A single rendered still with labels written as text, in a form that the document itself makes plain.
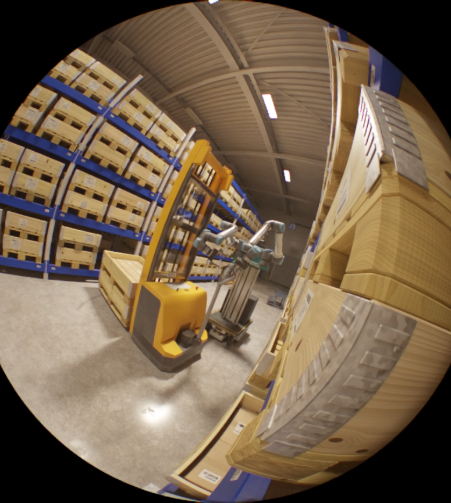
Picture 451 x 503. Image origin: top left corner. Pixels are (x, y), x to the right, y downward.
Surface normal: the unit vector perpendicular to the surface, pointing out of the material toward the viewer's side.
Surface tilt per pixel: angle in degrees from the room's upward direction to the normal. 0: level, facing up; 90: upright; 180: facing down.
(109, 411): 0
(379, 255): 90
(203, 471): 0
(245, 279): 90
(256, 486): 0
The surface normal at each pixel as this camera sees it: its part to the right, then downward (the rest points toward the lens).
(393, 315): -0.43, -0.15
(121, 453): 0.36, -0.93
